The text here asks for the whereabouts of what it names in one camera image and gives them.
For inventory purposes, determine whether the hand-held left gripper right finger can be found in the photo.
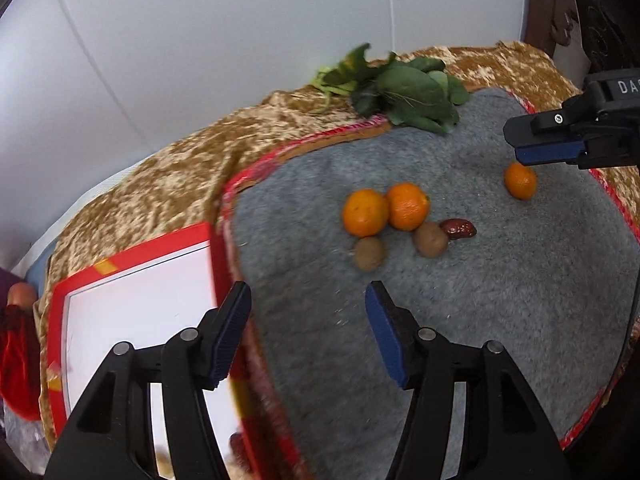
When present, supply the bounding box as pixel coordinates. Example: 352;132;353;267
364;280;572;480

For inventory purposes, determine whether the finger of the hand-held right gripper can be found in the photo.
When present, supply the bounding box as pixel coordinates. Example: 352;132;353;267
502;109;590;166

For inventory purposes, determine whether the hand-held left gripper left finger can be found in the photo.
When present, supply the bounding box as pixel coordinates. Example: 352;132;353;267
45;281;253;480

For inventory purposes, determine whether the red box white inside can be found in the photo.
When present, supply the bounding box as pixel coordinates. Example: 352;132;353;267
47;222;313;480

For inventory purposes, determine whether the small orange tangerine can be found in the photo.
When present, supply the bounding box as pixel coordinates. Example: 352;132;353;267
504;162;538;201

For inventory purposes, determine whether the brown longan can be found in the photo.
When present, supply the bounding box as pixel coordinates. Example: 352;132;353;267
413;222;450;259
353;236;387;273

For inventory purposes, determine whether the grey fuzzy mat red edge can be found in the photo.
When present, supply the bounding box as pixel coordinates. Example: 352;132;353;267
216;86;640;480

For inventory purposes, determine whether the dark brown wooden furniture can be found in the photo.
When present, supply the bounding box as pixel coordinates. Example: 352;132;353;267
524;0;640;78

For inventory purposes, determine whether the large orange tangerine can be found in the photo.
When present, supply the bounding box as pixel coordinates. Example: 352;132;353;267
341;189;390;238
387;182;431;232

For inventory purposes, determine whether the green leafy vegetable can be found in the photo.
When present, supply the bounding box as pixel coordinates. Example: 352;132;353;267
311;43;471;135

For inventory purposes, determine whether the golden patterned cloth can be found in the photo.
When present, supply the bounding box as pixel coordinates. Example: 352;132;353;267
37;41;640;453

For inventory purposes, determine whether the peach coloured round object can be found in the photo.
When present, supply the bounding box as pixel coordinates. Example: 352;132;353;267
7;282;39;311

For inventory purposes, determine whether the red cloth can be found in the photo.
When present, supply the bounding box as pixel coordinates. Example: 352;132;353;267
0;304;42;422

